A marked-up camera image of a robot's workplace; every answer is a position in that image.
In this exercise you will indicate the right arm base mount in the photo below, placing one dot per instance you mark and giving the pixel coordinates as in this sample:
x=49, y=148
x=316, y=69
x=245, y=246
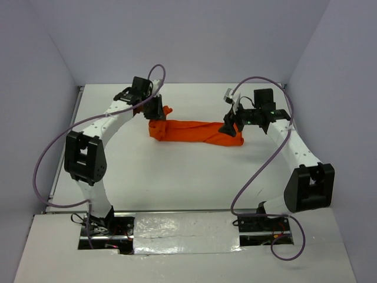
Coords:
x=262, y=230

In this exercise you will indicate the silver foil tape panel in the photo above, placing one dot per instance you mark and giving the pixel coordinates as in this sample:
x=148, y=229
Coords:
x=185, y=233

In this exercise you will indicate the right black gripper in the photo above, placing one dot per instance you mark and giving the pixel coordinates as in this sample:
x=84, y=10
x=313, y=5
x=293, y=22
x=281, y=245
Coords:
x=228, y=128

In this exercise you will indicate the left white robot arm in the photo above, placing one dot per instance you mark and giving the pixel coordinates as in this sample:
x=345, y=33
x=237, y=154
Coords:
x=84, y=157

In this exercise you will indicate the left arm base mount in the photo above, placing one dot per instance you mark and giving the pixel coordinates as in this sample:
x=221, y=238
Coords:
x=119, y=237

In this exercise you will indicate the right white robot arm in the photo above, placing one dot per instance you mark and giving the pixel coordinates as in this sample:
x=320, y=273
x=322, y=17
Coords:
x=310, y=185

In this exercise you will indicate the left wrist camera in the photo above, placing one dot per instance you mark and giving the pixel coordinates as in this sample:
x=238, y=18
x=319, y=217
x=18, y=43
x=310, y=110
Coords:
x=157, y=85

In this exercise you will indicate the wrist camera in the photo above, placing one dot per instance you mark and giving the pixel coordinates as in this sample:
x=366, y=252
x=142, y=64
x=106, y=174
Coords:
x=157, y=85
x=232, y=97

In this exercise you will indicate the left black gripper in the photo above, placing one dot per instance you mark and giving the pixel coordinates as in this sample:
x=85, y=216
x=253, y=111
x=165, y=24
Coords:
x=158, y=114

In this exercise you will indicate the orange t-shirt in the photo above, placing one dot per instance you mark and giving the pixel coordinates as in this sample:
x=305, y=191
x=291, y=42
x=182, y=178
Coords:
x=165, y=130

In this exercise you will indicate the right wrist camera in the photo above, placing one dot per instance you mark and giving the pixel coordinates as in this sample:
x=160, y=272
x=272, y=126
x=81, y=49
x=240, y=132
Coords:
x=232, y=97

